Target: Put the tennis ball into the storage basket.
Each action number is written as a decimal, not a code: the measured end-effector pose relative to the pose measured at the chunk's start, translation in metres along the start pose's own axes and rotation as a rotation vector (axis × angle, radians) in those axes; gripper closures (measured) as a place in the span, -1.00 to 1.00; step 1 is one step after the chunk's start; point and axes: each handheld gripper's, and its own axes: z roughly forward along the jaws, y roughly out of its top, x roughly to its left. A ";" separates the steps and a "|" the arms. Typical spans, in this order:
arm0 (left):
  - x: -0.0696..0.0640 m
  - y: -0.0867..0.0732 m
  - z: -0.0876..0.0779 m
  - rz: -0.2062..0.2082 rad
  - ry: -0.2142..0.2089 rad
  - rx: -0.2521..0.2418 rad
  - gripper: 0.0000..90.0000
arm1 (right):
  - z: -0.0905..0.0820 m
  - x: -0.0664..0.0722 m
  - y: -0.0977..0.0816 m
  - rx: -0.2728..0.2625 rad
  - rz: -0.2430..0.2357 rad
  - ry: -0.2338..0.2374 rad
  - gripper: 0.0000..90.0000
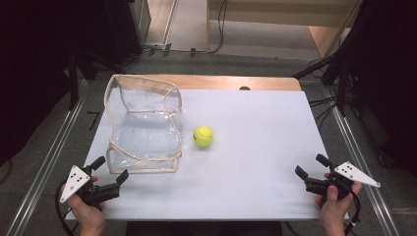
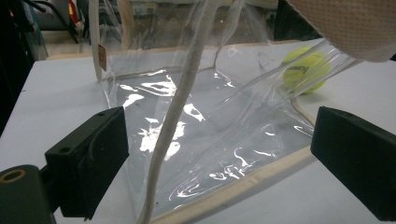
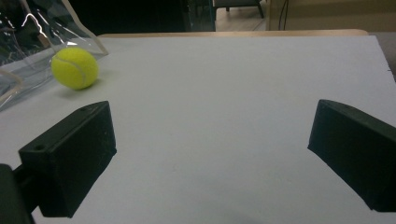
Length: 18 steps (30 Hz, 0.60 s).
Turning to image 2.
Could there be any clear plastic bag beige trim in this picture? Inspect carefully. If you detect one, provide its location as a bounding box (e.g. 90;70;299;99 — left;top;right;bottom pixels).
88;0;363;224

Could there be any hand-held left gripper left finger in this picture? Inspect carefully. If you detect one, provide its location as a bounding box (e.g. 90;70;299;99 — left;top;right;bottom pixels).
44;105;130;220

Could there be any dark curtain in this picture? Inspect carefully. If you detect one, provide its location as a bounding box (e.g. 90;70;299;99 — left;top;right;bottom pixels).
0;0;35;136

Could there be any beige knit fabric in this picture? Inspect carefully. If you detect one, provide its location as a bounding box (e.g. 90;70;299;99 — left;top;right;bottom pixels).
286;0;396;63

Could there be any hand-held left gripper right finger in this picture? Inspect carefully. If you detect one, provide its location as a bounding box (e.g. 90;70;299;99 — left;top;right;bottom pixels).
310;105;396;222

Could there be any yellow tennis ball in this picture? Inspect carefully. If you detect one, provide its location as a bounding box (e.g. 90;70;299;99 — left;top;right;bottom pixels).
281;46;332;95

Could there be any black chair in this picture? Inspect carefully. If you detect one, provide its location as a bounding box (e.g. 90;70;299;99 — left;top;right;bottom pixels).
21;0;80;45

